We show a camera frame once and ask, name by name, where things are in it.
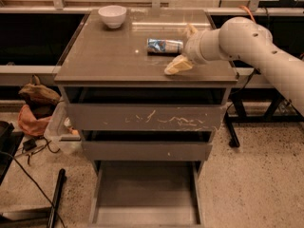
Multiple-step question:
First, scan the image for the grey bottom drawer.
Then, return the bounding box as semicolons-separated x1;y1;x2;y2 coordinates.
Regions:
87;161;205;228

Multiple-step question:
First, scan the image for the white ceramic bowl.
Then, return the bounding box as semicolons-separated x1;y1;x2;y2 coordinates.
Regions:
98;5;127;29

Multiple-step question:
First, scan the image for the grey top drawer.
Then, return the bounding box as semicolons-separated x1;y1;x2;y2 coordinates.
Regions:
66;104;226;131

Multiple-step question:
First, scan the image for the black floor cable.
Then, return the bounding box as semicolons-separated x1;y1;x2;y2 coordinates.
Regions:
0;150;67;228

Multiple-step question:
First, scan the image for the black power adapter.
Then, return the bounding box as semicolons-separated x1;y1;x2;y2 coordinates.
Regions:
23;139;37;151

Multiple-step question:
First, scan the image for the grey middle drawer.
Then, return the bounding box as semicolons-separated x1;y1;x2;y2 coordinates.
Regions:
82;130;213;162

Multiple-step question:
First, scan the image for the orange cable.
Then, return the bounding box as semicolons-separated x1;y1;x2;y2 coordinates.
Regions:
238;5;257;24

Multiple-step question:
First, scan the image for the brown cloth bag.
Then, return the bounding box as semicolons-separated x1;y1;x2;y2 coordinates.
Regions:
18;75;60;105

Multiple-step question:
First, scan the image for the grey drawer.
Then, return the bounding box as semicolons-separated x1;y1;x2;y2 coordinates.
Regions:
66;104;226;131
82;130;213;162
87;161;205;228

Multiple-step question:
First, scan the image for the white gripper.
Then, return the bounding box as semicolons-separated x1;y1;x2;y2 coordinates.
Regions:
164;24;212;75

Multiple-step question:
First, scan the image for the grey drawer cabinet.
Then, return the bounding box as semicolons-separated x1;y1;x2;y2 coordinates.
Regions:
53;9;239;228

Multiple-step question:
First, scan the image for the orange cloth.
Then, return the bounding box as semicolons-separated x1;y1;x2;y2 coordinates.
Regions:
18;104;53;137

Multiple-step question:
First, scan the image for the silver blue redbull can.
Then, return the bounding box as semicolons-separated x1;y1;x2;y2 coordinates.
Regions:
147;38;183;54

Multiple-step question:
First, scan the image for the clear plastic container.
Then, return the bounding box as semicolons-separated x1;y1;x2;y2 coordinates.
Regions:
44;102;82;155

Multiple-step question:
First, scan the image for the black bin at left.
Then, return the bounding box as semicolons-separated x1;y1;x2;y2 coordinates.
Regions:
0;121;24;184

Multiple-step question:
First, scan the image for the black metal tube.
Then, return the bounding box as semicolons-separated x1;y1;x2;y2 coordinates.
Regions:
47;169;66;228

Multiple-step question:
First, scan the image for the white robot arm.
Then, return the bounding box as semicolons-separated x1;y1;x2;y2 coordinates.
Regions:
164;17;304;115

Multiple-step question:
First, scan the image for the black table leg frame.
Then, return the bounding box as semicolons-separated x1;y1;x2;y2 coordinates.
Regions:
224;88;304;148

